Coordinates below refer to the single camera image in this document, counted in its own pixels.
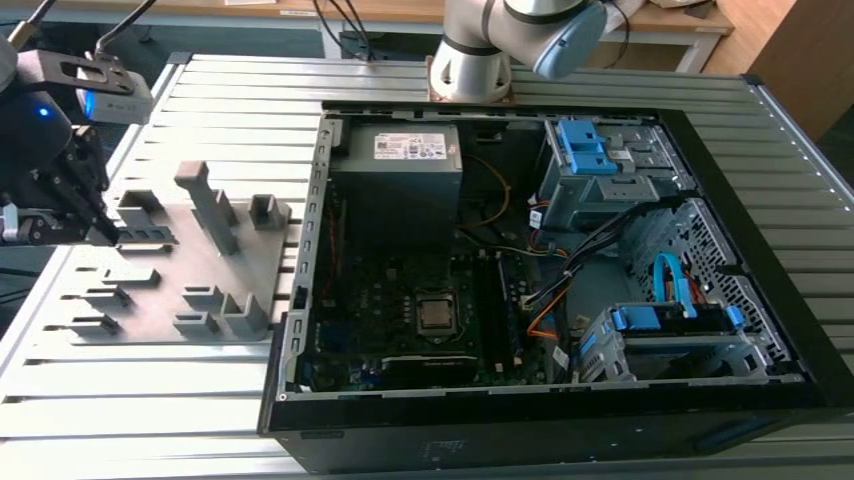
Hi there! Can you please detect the black graphics card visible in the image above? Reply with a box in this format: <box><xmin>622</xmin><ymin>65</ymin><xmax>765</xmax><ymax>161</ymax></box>
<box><xmin>379</xmin><ymin>352</ymin><xmax>480</xmax><ymax>390</ymax></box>

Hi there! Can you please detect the black cable with brass plug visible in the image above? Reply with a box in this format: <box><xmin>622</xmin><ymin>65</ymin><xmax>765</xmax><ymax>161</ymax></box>
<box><xmin>4</xmin><ymin>0</ymin><xmax>60</xmax><ymax>47</ymax></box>

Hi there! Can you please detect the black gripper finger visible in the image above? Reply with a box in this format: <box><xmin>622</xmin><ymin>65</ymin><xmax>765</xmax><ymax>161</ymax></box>
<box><xmin>0</xmin><ymin>205</ymin><xmax>92</xmax><ymax>246</ymax></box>
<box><xmin>56</xmin><ymin>124</ymin><xmax>121</xmax><ymax>247</ymax></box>

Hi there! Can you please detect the hard disk in blue carrier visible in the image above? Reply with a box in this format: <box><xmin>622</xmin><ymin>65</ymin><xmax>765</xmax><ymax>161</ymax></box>
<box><xmin>610</xmin><ymin>302</ymin><xmax>746</xmax><ymax>337</ymax></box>

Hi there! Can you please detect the CPU socket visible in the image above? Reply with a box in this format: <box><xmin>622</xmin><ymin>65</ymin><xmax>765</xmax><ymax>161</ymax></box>
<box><xmin>412</xmin><ymin>288</ymin><xmax>463</xmax><ymax>340</ymax></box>

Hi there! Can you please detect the blue disk carrier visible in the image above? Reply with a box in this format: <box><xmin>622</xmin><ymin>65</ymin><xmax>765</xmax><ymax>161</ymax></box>
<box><xmin>551</xmin><ymin>119</ymin><xmax>621</xmax><ymax>177</ymax></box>

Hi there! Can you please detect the wooden desk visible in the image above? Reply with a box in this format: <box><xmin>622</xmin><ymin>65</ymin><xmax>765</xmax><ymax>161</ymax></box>
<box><xmin>0</xmin><ymin>0</ymin><xmax>735</xmax><ymax>74</ymax></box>

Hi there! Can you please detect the green motherboard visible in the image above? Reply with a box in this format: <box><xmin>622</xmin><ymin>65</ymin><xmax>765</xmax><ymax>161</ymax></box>
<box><xmin>311</xmin><ymin>249</ymin><xmax>559</xmax><ymax>392</ymax></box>

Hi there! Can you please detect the grey perforated drive cage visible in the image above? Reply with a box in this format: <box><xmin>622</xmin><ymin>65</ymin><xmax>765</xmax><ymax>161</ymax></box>
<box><xmin>574</xmin><ymin>302</ymin><xmax>773</xmax><ymax>385</ymax></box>

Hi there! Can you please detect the wooden cabinet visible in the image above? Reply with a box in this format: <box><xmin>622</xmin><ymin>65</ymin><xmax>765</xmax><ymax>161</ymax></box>
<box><xmin>703</xmin><ymin>0</ymin><xmax>854</xmax><ymax>144</ymax></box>

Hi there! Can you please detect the black cable bundle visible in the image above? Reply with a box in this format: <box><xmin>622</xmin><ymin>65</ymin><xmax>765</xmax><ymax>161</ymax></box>
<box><xmin>532</xmin><ymin>197</ymin><xmax>682</xmax><ymax>301</ymax></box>

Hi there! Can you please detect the blue flat data cable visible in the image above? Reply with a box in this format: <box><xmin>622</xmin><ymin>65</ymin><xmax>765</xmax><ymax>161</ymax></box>
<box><xmin>651</xmin><ymin>252</ymin><xmax>701</xmax><ymax>320</ymax></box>

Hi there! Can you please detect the black camera cable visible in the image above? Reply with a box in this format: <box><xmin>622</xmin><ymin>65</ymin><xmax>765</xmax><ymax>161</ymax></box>
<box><xmin>95</xmin><ymin>0</ymin><xmax>160</xmax><ymax>55</ymax></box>

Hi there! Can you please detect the thin red wire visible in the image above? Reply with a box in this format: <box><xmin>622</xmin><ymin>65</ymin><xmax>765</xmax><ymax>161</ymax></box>
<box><xmin>319</xmin><ymin>179</ymin><xmax>347</xmax><ymax>307</ymax></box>

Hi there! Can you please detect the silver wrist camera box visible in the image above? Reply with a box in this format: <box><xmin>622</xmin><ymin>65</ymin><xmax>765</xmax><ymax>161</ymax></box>
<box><xmin>16</xmin><ymin>48</ymin><xmax>156</xmax><ymax>125</ymax></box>

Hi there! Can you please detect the white power supply label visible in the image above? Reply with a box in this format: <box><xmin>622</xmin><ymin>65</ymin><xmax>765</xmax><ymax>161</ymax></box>
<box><xmin>371</xmin><ymin>132</ymin><xmax>450</xmax><ymax>161</ymax></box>

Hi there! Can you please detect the grey power supply unit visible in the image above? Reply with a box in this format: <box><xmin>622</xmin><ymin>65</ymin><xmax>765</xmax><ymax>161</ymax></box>
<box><xmin>330</xmin><ymin>121</ymin><xmax>466</xmax><ymax>229</ymax></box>

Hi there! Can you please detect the black PC case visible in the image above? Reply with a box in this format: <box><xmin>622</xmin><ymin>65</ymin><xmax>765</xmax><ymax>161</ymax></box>
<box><xmin>256</xmin><ymin>99</ymin><xmax>841</xmax><ymax>476</ymax></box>

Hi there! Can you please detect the grey parts rack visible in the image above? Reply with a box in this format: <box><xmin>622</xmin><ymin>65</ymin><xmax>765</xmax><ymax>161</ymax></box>
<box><xmin>64</xmin><ymin>160</ymin><xmax>294</xmax><ymax>347</ymax></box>

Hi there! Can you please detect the yellow wire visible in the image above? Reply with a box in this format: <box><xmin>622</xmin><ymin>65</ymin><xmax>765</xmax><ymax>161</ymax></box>
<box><xmin>456</xmin><ymin>153</ymin><xmax>514</xmax><ymax>232</ymax></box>

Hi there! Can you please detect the orange wire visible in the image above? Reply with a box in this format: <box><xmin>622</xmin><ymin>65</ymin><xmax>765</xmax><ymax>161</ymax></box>
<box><xmin>524</xmin><ymin>298</ymin><xmax>570</xmax><ymax>342</ymax></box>

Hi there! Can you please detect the silver CPU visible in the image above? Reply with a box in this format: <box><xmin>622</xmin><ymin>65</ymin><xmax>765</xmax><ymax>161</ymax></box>
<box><xmin>419</xmin><ymin>298</ymin><xmax>455</xmax><ymax>329</ymax></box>

